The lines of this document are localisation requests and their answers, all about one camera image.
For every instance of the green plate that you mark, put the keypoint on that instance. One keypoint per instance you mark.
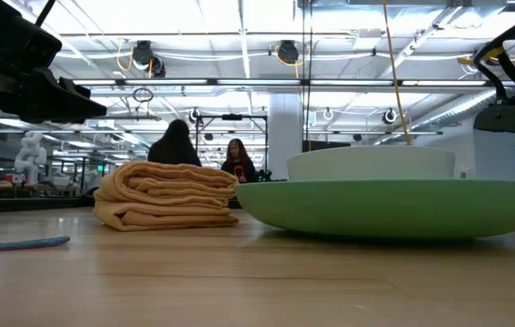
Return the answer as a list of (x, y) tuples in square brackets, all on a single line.
[(398, 209)]

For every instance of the folded yellow cloth napkin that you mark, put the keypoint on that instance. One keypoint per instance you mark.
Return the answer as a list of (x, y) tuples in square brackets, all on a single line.
[(166, 195)]

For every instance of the green exit sign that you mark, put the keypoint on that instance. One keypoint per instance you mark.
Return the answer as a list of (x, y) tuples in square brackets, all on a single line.
[(100, 168)]

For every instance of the small red object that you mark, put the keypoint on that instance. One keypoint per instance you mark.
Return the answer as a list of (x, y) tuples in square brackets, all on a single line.
[(9, 178)]

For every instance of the iridescent metal spoon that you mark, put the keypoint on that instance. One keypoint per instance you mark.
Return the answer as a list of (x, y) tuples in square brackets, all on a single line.
[(12, 245)]

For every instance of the white pillar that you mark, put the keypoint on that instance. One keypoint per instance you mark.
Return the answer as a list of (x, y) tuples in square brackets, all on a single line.
[(285, 127)]

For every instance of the grey ceiling rail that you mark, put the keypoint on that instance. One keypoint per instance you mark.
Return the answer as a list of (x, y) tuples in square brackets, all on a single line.
[(139, 117)]

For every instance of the long horizontal light bar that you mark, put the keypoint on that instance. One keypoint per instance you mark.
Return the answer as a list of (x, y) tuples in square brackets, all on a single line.
[(257, 82)]

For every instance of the black table border strip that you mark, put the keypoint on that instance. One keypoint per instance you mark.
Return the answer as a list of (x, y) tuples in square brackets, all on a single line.
[(21, 205)]

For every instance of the black monitor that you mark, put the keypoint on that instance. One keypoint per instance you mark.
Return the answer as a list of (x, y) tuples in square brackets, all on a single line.
[(325, 145)]

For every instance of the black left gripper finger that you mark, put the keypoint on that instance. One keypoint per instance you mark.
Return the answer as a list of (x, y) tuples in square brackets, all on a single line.
[(75, 88), (57, 106)]

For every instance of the white bowl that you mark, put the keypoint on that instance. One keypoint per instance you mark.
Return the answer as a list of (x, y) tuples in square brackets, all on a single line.
[(370, 163)]

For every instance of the black device with green lights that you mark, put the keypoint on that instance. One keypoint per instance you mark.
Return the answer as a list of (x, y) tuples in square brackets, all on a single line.
[(264, 176)]

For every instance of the black gantry frame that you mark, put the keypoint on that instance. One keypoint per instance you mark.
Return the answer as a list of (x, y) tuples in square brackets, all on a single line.
[(232, 116)]

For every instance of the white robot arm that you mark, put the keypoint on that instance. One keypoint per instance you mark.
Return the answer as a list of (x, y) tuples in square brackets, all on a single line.
[(30, 156)]

